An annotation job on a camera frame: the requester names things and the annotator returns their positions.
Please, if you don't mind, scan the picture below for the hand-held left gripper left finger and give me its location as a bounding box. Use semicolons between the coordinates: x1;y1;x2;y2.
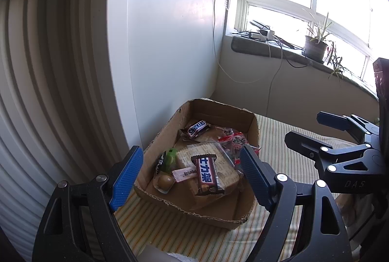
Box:
32;146;144;262

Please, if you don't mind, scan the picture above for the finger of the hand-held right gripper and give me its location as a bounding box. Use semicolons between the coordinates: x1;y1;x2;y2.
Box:
317;112;380;144
285;130;379;173

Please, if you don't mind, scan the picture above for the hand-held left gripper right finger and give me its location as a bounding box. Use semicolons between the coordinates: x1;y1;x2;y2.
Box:
240;145;353;262

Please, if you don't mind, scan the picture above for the dark green candy packet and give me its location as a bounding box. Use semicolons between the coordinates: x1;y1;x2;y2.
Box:
155;151;168;174

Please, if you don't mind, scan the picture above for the yellow jelly cup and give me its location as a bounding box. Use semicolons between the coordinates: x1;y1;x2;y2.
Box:
153;174;174;193

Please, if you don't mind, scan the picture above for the clear red-printed snack packet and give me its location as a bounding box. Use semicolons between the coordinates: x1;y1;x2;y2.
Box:
229;131;260;159

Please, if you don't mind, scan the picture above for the light green candy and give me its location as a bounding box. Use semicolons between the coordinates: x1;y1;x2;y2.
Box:
166;148;178;173

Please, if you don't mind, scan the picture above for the brown chocolate bar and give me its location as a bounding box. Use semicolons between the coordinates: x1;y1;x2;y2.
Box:
182;120;211;139
191;154;225;196

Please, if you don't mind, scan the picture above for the dark candy bag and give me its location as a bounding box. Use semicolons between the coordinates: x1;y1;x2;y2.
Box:
213;127;234;144

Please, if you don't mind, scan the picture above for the pink candy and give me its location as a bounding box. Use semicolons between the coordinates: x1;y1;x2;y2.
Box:
172;167;198;183

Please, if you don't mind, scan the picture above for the clear packet of bread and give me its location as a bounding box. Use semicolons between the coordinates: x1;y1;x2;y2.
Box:
176;142;240;209

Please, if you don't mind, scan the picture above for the cardboard box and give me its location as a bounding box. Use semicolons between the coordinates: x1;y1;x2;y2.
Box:
134;98;260;230

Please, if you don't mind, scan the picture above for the potted spider plant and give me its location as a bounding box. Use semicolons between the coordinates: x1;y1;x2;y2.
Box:
301;8;353;83

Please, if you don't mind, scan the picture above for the white cloth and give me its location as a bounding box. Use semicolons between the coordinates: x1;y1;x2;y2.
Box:
334;193;376;240

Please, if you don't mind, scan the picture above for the white power adapter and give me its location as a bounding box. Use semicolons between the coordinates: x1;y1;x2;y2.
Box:
248;28;275;41

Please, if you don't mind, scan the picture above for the white ribbed panel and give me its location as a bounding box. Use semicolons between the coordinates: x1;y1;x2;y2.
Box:
0;0;143;250

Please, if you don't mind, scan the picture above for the white wardrobe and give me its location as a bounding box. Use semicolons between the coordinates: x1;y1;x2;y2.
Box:
94;0;228;159

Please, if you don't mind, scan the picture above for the grey hanging cable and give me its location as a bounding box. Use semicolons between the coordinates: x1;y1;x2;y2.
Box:
266;40;284;117

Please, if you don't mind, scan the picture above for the white wall cable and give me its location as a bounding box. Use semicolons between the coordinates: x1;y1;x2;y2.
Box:
213;0;268;83

